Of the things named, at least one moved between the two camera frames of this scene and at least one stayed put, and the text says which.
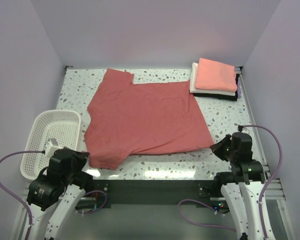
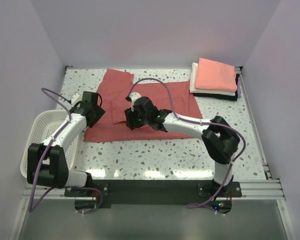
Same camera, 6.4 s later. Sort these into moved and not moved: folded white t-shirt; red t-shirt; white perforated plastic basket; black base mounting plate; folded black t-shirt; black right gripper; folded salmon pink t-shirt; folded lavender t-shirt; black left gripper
Moved: red t-shirt; black right gripper; black left gripper
Not moved: folded salmon pink t-shirt; folded lavender t-shirt; black base mounting plate; folded white t-shirt; white perforated plastic basket; folded black t-shirt
